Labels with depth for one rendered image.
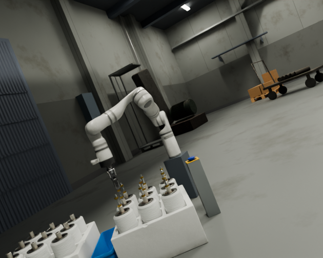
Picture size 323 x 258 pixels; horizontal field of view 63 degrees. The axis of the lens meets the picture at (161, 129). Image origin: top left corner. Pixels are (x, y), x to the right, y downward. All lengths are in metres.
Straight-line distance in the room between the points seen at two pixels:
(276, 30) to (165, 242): 10.17
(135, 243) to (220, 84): 10.15
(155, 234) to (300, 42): 10.13
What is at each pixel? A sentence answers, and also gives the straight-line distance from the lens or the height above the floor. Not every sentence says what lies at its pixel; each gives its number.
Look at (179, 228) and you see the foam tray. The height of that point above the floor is 0.11.
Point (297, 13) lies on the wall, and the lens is 11.05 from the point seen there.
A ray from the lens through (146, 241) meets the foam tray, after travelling 1.25.
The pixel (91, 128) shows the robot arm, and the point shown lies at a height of 0.67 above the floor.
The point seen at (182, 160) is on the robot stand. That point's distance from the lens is 1.78.
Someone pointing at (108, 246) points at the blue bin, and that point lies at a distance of 1.62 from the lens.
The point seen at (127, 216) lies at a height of 0.23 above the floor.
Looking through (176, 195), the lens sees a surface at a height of 0.24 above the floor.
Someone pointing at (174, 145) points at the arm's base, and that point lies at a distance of 1.81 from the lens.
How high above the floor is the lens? 0.59
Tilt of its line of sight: 2 degrees down
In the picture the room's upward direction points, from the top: 22 degrees counter-clockwise
